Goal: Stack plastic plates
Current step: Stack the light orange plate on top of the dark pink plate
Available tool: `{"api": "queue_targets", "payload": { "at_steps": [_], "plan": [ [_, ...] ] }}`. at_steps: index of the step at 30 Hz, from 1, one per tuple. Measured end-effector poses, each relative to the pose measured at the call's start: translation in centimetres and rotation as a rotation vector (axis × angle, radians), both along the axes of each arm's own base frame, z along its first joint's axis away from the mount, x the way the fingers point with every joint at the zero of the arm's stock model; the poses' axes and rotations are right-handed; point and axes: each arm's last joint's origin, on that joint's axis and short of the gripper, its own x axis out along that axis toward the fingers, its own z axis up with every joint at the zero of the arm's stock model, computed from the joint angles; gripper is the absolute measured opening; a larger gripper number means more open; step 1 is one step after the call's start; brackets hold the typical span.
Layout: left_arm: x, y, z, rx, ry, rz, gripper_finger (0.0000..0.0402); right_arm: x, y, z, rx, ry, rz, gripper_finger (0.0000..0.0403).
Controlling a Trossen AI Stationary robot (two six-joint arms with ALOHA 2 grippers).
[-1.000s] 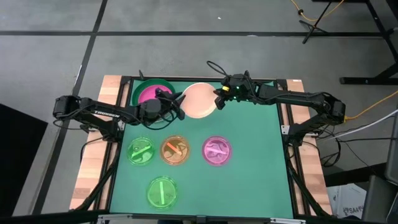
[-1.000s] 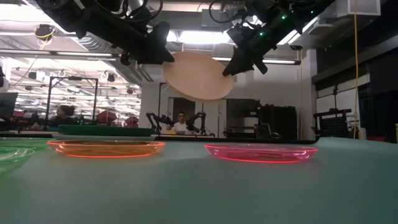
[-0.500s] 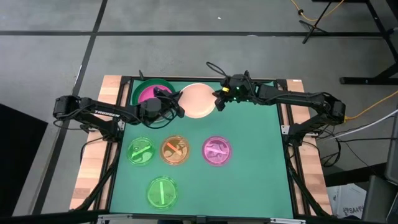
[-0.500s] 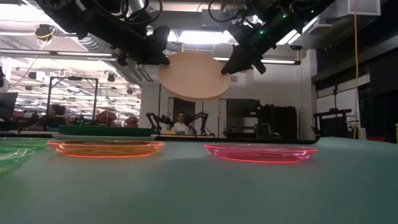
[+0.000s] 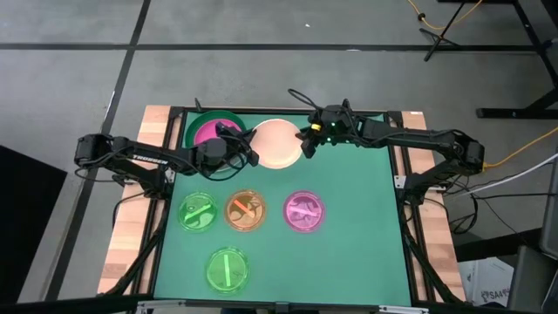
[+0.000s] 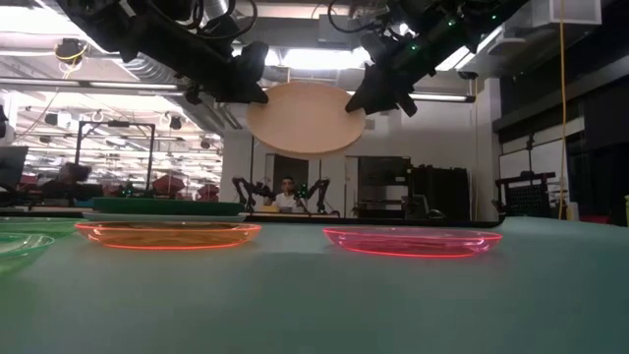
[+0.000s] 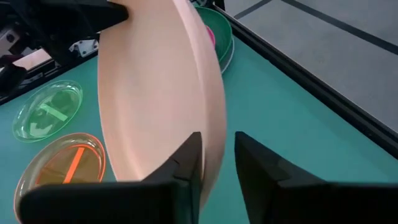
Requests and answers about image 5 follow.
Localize black desk leg frame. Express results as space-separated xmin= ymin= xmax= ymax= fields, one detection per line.
xmin=438 ymin=0 xmax=558 ymax=119

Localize black panel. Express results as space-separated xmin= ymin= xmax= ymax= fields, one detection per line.
xmin=0 ymin=145 xmax=69 ymax=304

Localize green translucent plastic plate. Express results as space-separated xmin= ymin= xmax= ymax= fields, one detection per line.
xmin=177 ymin=191 xmax=219 ymax=234
xmin=205 ymin=246 xmax=251 ymax=296

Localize aluminium camera rail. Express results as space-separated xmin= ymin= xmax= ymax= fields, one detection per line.
xmin=134 ymin=298 xmax=431 ymax=314

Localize white cable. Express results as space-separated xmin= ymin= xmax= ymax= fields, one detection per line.
xmin=453 ymin=152 xmax=558 ymax=197

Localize orange translucent plastic plate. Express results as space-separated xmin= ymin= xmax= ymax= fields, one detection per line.
xmin=223 ymin=188 xmax=268 ymax=233

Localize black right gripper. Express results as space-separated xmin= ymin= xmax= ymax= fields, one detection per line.
xmin=295 ymin=103 xmax=365 ymax=160

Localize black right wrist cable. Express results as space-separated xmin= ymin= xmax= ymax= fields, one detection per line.
xmin=286 ymin=87 xmax=324 ymax=111

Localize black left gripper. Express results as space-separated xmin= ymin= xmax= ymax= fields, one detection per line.
xmin=215 ymin=121 xmax=260 ymax=169

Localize black floor cable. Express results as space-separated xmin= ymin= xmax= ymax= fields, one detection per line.
xmin=448 ymin=191 xmax=551 ymax=236

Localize black tripod stand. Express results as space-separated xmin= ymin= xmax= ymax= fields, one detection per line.
xmin=418 ymin=0 xmax=467 ymax=63

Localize white cardboard box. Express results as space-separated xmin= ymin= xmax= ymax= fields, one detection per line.
xmin=457 ymin=256 xmax=515 ymax=309

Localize pink translucent plastic plate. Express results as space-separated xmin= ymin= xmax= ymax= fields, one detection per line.
xmin=282 ymin=189 xmax=326 ymax=233

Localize grey cabinet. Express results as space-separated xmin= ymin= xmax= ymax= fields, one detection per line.
xmin=539 ymin=143 xmax=558 ymax=258

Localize magenta plastic plate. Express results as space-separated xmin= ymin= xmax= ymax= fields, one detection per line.
xmin=193 ymin=119 xmax=243 ymax=147

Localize yellow cable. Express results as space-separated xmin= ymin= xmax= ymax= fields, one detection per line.
xmin=482 ymin=125 xmax=558 ymax=170
xmin=406 ymin=0 xmax=484 ymax=32

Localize cream plastic plate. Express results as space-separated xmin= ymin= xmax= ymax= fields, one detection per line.
xmin=251 ymin=118 xmax=305 ymax=170

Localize dark green plastic plate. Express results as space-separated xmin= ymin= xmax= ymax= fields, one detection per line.
xmin=184 ymin=109 xmax=248 ymax=172

